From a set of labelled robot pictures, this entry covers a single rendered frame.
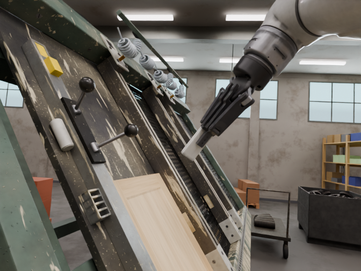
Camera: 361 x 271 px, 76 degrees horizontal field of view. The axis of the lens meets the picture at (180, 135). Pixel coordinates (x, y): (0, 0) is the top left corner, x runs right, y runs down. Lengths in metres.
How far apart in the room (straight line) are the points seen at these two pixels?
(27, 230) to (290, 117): 8.42
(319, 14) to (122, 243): 0.57
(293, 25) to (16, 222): 0.53
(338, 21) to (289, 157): 8.12
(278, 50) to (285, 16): 0.06
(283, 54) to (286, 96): 8.21
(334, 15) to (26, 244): 0.52
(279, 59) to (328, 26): 0.10
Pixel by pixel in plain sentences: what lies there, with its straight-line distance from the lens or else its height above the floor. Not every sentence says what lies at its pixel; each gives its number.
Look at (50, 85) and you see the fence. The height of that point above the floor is 1.53.
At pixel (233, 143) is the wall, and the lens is 8.10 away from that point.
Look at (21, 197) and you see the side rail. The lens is 0.44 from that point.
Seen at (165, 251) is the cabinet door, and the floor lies 1.09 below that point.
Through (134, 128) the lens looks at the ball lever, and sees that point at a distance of 0.62.
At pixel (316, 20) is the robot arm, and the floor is 1.59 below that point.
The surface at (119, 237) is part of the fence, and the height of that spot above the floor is 1.17.
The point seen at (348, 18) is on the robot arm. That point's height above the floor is 1.56.
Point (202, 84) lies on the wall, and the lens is 8.40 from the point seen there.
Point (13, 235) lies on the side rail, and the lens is 0.41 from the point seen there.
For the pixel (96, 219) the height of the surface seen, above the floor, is 1.22.
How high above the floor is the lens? 1.37
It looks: 4 degrees up
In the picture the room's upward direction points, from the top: 4 degrees clockwise
